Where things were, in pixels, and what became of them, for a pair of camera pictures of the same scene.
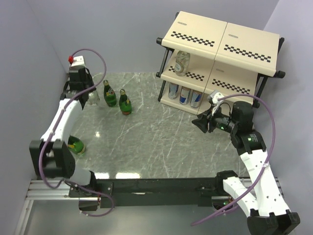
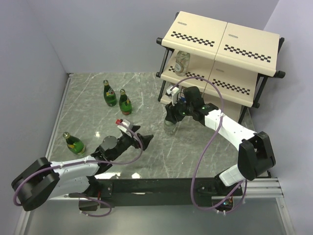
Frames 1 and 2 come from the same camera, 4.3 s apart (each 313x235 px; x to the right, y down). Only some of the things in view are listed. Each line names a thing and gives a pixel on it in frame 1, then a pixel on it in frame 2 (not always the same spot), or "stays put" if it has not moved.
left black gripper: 89,78 -> 145,139
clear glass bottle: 182,63 stays put
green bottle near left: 76,145 stays put
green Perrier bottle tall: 110,95 stays put
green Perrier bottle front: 125,104 stays put
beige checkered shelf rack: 205,55 stays put
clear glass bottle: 93,98 -> 171,128
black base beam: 171,192 stays put
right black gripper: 201,122 -> 171,110
